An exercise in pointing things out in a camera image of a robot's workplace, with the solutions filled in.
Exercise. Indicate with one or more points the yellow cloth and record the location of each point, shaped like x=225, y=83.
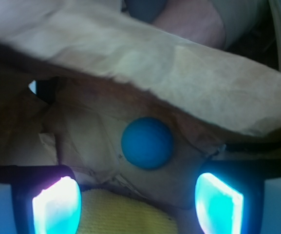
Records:
x=104, y=212

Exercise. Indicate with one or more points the blue ball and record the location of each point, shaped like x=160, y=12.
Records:
x=147, y=143

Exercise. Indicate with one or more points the brown paper bag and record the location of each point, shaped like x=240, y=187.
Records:
x=74, y=73

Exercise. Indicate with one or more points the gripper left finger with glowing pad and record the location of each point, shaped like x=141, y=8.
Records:
x=39, y=200

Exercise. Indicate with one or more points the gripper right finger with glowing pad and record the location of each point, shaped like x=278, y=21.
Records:
x=239, y=197

